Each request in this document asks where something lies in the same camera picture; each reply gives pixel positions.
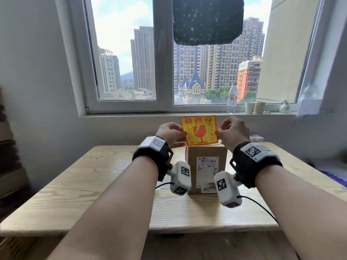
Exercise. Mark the pale paper cup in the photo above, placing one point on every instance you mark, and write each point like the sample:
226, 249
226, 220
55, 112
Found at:
260, 108
250, 108

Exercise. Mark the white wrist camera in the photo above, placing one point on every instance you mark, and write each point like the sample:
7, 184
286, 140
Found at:
226, 190
180, 175

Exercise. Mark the clear plastic water bottle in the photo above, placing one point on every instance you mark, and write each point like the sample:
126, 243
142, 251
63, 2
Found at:
232, 101

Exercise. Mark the person's right hand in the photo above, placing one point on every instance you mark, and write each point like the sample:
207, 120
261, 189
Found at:
235, 132

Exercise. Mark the black wrist band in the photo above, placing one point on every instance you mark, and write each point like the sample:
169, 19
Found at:
151, 157
249, 170

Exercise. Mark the small white vase with plant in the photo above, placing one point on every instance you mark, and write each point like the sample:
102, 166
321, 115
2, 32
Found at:
284, 108

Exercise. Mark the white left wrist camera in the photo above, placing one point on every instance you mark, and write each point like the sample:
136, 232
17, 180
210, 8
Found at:
180, 175

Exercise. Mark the person's right thumb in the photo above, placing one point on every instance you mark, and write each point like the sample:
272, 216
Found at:
221, 134

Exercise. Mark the yellow sticker with red print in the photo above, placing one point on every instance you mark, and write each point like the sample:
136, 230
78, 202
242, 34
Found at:
199, 129

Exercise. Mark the white window frame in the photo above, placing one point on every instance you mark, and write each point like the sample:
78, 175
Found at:
162, 64

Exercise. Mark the white paper sheet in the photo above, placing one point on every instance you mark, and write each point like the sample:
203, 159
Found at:
309, 107

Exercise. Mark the person's left forearm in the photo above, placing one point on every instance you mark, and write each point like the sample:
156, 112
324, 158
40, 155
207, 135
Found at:
119, 208

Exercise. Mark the blue crate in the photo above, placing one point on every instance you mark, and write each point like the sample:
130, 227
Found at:
334, 178

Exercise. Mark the small white box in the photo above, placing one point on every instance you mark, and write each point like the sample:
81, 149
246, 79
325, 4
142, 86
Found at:
257, 138

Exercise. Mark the white shipping label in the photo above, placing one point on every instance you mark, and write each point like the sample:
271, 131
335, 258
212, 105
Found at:
207, 173

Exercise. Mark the person's left hand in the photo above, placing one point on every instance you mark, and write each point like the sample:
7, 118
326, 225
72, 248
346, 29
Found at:
168, 134

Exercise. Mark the person's right forearm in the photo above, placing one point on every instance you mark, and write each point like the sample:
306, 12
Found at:
301, 211

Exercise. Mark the black left wrist band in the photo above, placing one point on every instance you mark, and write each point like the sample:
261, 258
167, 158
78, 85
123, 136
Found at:
151, 157

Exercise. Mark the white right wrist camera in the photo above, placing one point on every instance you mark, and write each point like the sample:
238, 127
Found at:
226, 190

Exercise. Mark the dark speckled cloth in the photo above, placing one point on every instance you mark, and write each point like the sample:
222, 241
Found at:
207, 20

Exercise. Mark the large clear plastic bottle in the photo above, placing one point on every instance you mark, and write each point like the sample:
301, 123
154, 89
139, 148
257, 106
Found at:
309, 92

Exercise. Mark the brown cardboard box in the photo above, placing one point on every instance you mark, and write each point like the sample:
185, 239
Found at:
191, 167

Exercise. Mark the person's left thumb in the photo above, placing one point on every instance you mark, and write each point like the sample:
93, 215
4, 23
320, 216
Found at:
181, 135

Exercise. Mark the black right wrist band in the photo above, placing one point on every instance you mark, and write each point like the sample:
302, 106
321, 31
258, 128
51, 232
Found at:
249, 170

